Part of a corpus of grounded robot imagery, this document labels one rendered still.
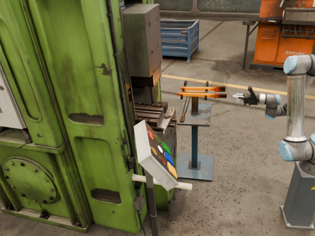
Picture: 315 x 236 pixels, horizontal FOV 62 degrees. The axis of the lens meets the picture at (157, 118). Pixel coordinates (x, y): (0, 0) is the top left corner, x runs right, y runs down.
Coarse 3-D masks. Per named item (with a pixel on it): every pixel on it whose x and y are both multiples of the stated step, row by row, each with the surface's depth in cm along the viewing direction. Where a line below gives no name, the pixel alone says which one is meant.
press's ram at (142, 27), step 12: (132, 12) 157; (144, 12) 154; (156, 12) 172; (132, 24) 158; (144, 24) 156; (156, 24) 174; (132, 36) 162; (144, 36) 159; (156, 36) 177; (132, 48) 166; (144, 48) 164; (156, 48) 179; (132, 60) 171; (144, 60) 168; (156, 60) 182; (132, 72) 175; (144, 72) 173
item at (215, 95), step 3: (180, 93) 235; (183, 93) 235; (186, 93) 234; (189, 93) 234; (192, 93) 234; (195, 93) 233; (198, 93) 233; (201, 93) 232; (204, 93) 232; (207, 93) 232; (216, 93) 230; (198, 96) 232; (201, 96) 231; (204, 96) 231; (207, 96) 230; (210, 96) 229; (213, 96) 229; (216, 96) 229; (219, 96) 229; (222, 96) 228; (225, 96) 227
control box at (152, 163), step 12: (144, 120) 161; (144, 132) 151; (144, 144) 142; (156, 144) 153; (144, 156) 135; (156, 156) 139; (144, 168) 137; (156, 168) 138; (168, 168) 146; (168, 180) 144
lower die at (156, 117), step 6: (144, 108) 213; (150, 108) 214; (156, 108) 213; (162, 108) 212; (138, 114) 207; (144, 114) 207; (150, 114) 206; (156, 114) 206; (162, 114) 211; (138, 120) 202; (150, 120) 201; (156, 120) 200; (156, 126) 200
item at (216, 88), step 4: (180, 88) 245; (188, 88) 243; (192, 88) 242; (196, 88) 242; (200, 88) 241; (204, 88) 240; (208, 88) 240; (212, 88) 239; (216, 88) 237; (220, 88) 238; (224, 88) 238
